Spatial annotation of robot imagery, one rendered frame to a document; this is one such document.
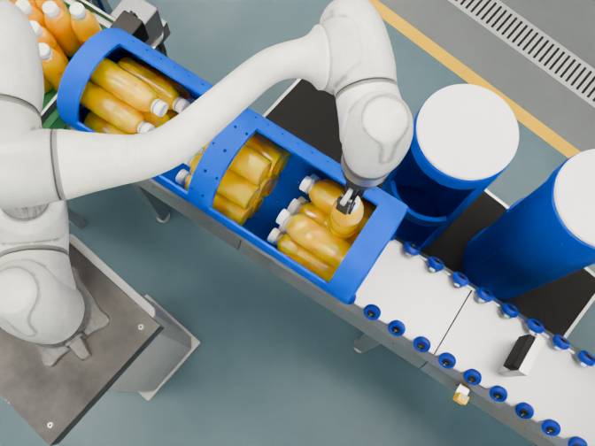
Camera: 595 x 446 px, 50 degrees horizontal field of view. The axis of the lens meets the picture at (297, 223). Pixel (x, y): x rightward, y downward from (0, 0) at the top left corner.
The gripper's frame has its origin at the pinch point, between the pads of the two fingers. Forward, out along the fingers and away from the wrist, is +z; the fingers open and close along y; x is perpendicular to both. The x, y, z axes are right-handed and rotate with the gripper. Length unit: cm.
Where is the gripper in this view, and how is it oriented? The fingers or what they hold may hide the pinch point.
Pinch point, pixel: (352, 196)
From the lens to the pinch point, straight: 132.5
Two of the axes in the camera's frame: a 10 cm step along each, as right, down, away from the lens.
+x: -8.3, -5.4, 1.1
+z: -0.3, 2.4, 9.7
